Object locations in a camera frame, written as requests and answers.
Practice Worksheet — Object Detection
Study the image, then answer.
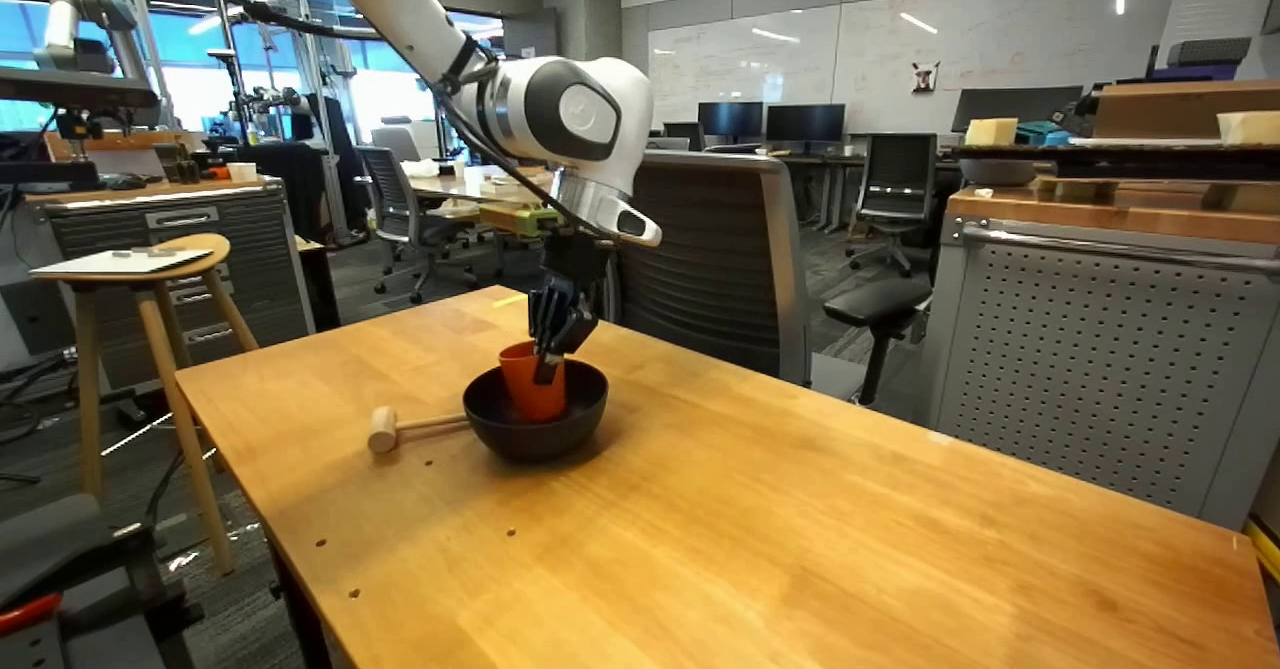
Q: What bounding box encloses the whiteboard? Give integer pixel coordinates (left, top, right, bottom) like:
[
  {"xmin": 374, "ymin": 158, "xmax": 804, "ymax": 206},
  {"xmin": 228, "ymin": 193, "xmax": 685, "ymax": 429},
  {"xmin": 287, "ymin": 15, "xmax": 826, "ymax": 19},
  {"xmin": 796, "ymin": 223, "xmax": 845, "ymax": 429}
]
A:
[{"xmin": 647, "ymin": 0, "xmax": 1173, "ymax": 136}]

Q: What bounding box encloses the wooden stool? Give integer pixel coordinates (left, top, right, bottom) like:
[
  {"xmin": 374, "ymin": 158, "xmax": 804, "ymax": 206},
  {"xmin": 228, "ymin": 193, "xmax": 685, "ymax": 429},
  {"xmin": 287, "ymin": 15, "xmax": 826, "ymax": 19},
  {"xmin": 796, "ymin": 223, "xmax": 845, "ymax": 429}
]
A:
[{"xmin": 30, "ymin": 233, "xmax": 262, "ymax": 578}]

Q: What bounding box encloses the grey mesh office chair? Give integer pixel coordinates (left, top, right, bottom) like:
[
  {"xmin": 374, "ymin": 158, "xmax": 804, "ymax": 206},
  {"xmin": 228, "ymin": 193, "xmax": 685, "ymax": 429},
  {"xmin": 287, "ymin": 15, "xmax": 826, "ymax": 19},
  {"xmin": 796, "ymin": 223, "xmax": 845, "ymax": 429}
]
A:
[{"xmin": 608, "ymin": 149, "xmax": 933, "ymax": 406}]

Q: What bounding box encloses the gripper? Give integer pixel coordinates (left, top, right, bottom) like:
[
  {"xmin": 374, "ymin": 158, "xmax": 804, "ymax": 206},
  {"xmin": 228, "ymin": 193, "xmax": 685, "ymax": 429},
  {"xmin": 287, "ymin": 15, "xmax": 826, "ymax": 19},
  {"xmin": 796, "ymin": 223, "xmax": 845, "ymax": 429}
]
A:
[{"xmin": 527, "ymin": 232, "xmax": 614, "ymax": 386}]

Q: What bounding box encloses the grey perforated cabinet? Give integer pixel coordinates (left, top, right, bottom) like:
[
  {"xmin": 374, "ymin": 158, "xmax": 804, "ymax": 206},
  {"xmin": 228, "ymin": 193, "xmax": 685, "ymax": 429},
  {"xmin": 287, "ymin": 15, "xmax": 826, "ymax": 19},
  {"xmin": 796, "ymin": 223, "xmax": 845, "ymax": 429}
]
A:
[{"xmin": 918, "ymin": 187, "xmax": 1280, "ymax": 532}]

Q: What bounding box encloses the black bowl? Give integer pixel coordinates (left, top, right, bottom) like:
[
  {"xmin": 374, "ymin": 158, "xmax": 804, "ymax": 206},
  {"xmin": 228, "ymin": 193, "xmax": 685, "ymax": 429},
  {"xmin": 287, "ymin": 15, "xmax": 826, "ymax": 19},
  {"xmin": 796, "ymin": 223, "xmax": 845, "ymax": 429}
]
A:
[{"xmin": 462, "ymin": 357, "xmax": 610, "ymax": 465}]

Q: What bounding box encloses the window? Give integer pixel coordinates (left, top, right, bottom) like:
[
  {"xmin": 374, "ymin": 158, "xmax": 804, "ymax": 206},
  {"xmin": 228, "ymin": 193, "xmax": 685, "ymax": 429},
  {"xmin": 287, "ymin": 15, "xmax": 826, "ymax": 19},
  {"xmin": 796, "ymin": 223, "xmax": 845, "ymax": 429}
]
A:
[{"xmin": 0, "ymin": 0, "xmax": 506, "ymax": 138}]

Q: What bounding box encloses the orange cup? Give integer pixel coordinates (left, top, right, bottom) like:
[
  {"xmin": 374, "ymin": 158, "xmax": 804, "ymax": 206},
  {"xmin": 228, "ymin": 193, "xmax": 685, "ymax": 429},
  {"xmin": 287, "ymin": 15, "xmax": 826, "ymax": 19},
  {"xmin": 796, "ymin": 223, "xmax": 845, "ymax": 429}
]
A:
[{"xmin": 498, "ymin": 341, "xmax": 569, "ymax": 424}]

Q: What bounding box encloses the white sheet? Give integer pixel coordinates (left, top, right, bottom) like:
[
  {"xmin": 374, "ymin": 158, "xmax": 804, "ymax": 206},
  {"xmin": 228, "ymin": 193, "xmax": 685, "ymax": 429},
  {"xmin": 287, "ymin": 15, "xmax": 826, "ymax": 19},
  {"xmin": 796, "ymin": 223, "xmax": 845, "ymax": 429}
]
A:
[{"xmin": 30, "ymin": 246, "xmax": 216, "ymax": 276}]

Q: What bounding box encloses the grey bowl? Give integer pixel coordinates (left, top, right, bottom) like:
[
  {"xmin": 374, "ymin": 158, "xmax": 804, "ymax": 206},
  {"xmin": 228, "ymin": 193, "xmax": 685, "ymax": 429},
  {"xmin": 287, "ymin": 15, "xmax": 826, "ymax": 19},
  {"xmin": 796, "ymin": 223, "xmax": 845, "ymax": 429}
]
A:
[{"xmin": 957, "ymin": 157, "xmax": 1038, "ymax": 188}]

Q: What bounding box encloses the grey drawer cabinet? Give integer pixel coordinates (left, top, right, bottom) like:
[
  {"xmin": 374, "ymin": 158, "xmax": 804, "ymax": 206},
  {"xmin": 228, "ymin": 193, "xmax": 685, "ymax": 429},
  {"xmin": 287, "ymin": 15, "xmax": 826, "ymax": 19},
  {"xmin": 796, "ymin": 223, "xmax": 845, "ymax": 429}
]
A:
[{"xmin": 24, "ymin": 177, "xmax": 317, "ymax": 392}]

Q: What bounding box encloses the black office chair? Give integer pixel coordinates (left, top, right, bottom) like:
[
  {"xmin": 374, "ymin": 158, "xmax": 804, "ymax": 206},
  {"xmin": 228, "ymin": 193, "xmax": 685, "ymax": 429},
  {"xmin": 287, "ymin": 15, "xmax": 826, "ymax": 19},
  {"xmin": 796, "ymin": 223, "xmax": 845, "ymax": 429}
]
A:
[{"xmin": 845, "ymin": 132, "xmax": 941, "ymax": 278}]

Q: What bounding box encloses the row of monitors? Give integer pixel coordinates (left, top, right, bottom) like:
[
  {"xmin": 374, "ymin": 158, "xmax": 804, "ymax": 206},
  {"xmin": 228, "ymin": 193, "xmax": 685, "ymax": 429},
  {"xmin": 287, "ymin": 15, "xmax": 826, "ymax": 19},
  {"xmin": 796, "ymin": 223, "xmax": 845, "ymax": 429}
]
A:
[{"xmin": 697, "ymin": 101, "xmax": 847, "ymax": 146}]

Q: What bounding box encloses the cardboard box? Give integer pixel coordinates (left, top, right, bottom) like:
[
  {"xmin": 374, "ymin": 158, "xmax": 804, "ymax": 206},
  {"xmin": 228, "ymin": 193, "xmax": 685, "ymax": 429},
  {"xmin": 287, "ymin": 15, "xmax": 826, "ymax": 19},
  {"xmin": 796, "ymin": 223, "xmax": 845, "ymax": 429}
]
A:
[{"xmin": 1094, "ymin": 79, "xmax": 1280, "ymax": 140}]

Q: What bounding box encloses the wooden mallet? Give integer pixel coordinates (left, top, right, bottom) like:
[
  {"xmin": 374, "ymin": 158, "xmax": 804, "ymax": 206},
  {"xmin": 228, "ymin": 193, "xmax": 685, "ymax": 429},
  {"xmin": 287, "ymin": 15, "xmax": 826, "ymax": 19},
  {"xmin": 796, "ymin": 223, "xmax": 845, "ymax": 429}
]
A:
[{"xmin": 367, "ymin": 405, "xmax": 471, "ymax": 455}]

